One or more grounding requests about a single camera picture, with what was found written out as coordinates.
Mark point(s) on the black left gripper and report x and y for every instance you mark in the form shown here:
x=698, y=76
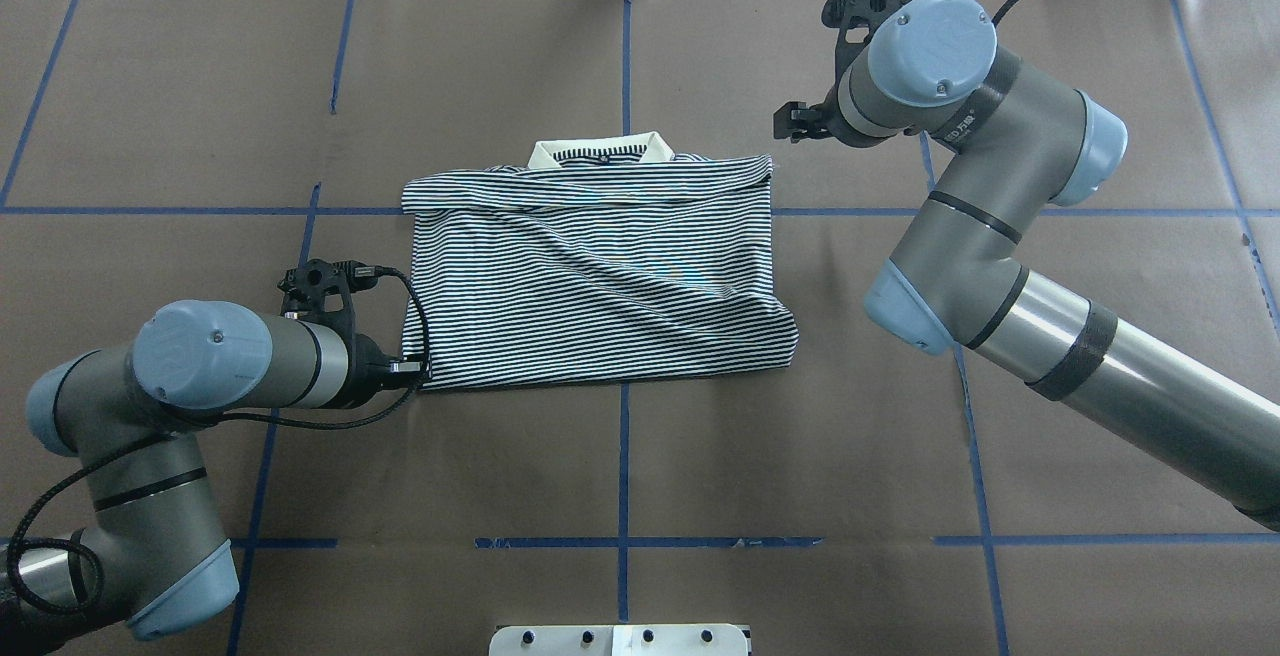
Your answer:
x=366, y=361

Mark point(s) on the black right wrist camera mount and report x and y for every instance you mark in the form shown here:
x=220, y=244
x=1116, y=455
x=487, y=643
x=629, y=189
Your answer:
x=856, y=22

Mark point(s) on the striped polo shirt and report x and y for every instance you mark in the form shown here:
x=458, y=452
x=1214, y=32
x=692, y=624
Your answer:
x=598, y=260

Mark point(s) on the white pedestal column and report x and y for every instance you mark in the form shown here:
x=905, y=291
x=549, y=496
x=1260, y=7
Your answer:
x=623, y=639

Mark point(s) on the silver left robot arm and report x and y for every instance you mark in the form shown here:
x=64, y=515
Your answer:
x=157, y=557

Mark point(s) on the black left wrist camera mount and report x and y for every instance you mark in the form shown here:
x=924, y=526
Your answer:
x=320, y=292

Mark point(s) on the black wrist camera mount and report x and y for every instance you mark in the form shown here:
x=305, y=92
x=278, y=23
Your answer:
x=320, y=292
x=856, y=22

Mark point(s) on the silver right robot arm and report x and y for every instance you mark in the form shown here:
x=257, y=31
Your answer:
x=1024, y=146

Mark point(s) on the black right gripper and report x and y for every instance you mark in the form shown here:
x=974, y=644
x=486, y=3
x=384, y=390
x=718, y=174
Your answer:
x=826, y=120

